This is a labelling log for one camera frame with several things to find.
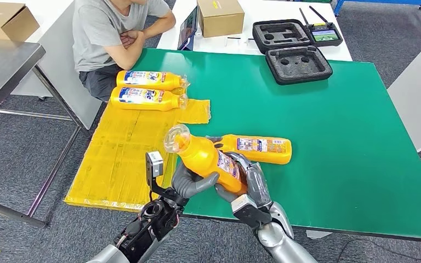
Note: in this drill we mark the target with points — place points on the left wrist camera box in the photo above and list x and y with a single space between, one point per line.
155 165

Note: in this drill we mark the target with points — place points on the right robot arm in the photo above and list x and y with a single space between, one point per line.
283 239

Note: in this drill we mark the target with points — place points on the orange detergent bottle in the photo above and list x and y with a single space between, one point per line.
203 156
265 150
141 80
141 99

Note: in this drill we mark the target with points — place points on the open black foam case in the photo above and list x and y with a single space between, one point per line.
297 73

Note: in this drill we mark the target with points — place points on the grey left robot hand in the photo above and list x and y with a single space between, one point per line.
188 181

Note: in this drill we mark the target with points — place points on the dark tablet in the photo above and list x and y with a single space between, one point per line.
188 28

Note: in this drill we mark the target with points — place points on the plain cardboard box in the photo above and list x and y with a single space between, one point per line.
3 22

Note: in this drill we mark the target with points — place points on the long white table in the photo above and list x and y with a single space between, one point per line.
268 11

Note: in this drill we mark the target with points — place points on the steel table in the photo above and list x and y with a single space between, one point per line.
0 69

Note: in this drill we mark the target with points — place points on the yellow plastic sheet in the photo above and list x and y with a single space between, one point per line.
123 152

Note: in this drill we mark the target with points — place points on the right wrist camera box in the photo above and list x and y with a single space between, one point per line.
250 212

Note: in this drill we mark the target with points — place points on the small clear plastic item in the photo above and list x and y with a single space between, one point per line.
239 42

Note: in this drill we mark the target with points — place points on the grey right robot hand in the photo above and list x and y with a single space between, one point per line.
257 181

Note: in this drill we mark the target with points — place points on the black remote controller with screen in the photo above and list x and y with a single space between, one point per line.
326 35

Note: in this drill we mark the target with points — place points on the seated person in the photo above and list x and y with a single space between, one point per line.
98 32

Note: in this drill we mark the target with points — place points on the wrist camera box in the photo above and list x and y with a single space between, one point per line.
155 165
250 212

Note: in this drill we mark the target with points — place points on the blue metal rack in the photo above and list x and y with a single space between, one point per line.
395 1

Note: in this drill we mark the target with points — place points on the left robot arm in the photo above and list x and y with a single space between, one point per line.
145 232

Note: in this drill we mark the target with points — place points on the cardboard box with yellow label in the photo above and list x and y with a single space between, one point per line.
220 19

